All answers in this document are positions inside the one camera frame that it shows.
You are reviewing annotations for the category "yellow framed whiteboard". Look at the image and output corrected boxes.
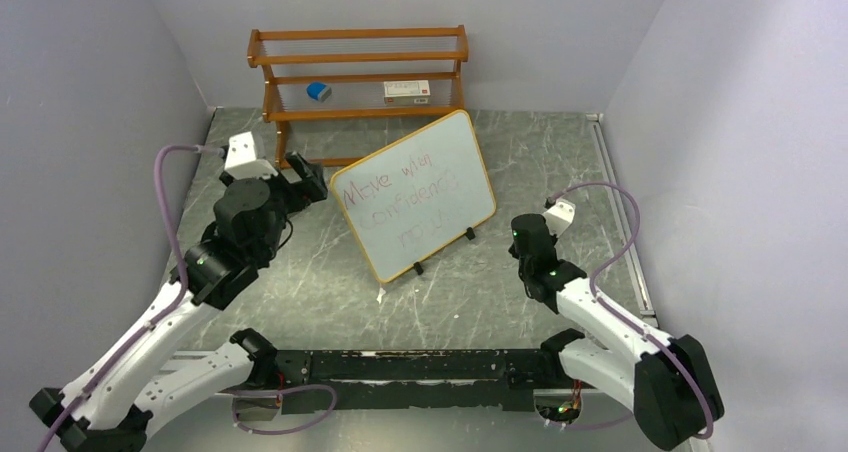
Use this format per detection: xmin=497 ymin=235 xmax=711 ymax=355
xmin=329 ymin=110 xmax=497 ymax=283

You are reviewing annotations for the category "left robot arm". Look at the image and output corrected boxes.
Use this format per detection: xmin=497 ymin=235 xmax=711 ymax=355
xmin=29 ymin=153 xmax=328 ymax=451

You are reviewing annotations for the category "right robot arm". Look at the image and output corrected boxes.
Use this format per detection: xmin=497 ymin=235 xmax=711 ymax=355
xmin=509 ymin=213 xmax=725 ymax=451

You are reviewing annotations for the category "blue whiteboard eraser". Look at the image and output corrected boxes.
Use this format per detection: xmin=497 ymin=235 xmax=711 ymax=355
xmin=306 ymin=82 xmax=332 ymax=103

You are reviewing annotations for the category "wooden two-tier rack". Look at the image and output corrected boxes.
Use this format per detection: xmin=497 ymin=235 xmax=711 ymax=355
xmin=246 ymin=25 xmax=470 ymax=167

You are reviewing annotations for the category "white red marker box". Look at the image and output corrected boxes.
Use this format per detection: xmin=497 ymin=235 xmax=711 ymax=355
xmin=383 ymin=80 xmax=431 ymax=106

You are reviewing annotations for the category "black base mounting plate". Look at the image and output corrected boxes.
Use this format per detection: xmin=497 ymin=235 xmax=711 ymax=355
xmin=234 ymin=348 xmax=576 ymax=414

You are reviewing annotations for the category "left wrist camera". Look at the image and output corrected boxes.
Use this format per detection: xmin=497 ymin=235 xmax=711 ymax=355
xmin=224 ymin=131 xmax=278 ymax=180

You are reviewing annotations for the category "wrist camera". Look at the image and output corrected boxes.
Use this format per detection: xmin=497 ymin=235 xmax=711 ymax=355
xmin=542 ymin=197 xmax=576 ymax=238
xmin=224 ymin=131 xmax=278 ymax=180

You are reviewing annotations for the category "whiteboard wire stand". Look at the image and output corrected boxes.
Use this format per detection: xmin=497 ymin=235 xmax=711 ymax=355
xmin=413 ymin=227 xmax=476 ymax=276

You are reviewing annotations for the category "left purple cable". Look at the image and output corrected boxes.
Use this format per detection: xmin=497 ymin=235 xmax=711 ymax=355
xmin=36 ymin=144 xmax=338 ymax=452

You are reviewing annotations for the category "aluminium rail frame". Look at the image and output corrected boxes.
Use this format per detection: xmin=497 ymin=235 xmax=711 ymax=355
xmin=135 ymin=343 xmax=617 ymax=436

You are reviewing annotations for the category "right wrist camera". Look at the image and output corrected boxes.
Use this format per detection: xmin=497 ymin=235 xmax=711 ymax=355
xmin=542 ymin=197 xmax=576 ymax=238

